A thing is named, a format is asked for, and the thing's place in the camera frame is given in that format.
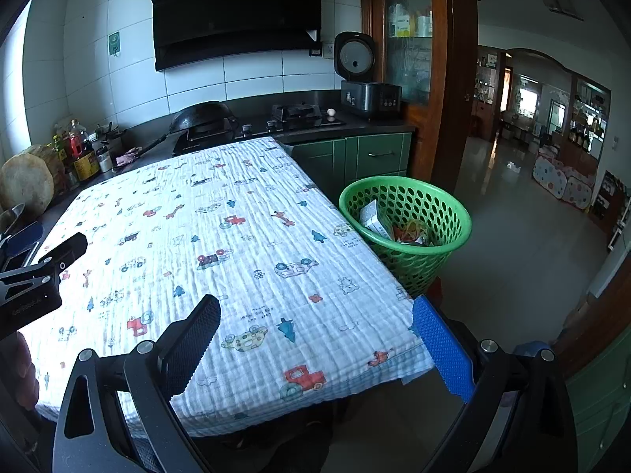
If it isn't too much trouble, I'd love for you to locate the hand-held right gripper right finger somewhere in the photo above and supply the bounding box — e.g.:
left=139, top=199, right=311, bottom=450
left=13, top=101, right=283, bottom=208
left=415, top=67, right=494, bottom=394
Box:
left=413, top=296, right=579, bottom=473

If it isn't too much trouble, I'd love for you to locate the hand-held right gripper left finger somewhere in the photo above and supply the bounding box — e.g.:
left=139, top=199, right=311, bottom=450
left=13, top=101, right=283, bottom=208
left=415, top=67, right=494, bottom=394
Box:
left=52, top=294, right=222, bottom=473

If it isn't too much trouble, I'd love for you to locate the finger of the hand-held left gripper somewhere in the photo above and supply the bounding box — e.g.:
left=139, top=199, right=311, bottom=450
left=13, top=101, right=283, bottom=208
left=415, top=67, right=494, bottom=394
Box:
left=0, top=233, right=88, bottom=306
left=0, top=221, right=45, bottom=269

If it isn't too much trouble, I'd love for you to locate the green plastic basket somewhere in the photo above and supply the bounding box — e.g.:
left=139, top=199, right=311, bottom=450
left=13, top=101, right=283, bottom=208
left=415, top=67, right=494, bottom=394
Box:
left=338, top=176, right=473, bottom=299

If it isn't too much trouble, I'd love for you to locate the orange red snack wrapper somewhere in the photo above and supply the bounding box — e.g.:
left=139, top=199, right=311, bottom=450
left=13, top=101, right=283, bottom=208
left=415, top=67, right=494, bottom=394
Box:
left=392, top=221, right=431, bottom=246

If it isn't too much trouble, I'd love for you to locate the white green milk carton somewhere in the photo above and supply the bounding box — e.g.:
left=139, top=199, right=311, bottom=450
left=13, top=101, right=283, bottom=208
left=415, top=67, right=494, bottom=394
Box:
left=359, top=201, right=392, bottom=237

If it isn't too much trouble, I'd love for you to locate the person's left hand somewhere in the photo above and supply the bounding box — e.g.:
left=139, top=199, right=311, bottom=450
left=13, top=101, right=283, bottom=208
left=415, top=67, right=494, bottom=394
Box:
left=0, top=330, right=40, bottom=412

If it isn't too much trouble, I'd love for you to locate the metal bowl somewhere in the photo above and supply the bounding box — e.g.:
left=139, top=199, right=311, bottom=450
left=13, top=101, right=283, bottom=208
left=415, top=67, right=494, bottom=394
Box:
left=0, top=202, right=25, bottom=235

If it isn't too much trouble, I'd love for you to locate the round wooden chopping board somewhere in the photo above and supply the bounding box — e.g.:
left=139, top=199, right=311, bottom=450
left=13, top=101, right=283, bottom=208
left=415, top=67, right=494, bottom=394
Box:
left=0, top=154, right=55, bottom=212
left=24, top=144, right=67, bottom=193

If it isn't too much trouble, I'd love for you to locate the yellow tin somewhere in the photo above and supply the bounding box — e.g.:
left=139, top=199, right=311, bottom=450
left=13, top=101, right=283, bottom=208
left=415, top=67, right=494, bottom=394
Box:
left=73, top=150, right=101, bottom=181

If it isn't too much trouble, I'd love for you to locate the red liquid bottle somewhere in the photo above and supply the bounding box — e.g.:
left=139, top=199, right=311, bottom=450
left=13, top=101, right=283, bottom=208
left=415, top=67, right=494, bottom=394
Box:
left=68, top=119, right=94, bottom=158

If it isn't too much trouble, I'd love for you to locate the printed white tablecloth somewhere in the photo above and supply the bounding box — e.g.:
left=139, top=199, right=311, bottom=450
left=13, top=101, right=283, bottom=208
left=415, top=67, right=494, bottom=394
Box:
left=22, top=136, right=437, bottom=437

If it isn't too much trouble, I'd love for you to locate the black wok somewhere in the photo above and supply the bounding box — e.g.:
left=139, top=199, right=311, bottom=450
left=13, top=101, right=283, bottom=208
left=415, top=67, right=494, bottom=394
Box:
left=143, top=101, right=237, bottom=156

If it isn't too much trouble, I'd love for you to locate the polka-dot play fence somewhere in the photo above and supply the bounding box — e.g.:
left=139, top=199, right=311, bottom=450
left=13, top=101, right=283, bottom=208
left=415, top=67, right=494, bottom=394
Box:
left=532, top=155, right=595, bottom=212

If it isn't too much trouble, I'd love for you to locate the green base cabinet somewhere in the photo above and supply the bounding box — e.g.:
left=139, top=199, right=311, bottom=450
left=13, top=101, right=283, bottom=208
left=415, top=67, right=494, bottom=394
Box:
left=281, top=132, right=412, bottom=198

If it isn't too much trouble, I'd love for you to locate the black gas stove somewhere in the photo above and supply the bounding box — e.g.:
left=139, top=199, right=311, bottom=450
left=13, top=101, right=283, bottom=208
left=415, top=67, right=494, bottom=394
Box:
left=172, top=103, right=346, bottom=156

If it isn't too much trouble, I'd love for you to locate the dark rice cooker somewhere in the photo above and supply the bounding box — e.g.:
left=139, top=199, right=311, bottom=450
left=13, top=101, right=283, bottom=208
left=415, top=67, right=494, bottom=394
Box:
left=334, top=31, right=402, bottom=120

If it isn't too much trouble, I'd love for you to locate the wooden glass-door cabinet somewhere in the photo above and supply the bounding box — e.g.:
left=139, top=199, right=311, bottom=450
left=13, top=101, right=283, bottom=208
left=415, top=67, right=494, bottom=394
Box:
left=359, top=0, right=479, bottom=193

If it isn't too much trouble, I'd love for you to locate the black range hood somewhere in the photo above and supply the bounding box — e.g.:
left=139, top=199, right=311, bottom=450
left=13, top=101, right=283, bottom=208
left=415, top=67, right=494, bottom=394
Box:
left=142, top=0, right=345, bottom=72

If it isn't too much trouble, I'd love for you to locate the ceiling light fixture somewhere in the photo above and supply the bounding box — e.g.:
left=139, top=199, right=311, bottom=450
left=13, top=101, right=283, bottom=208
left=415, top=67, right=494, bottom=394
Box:
left=535, top=0, right=587, bottom=21

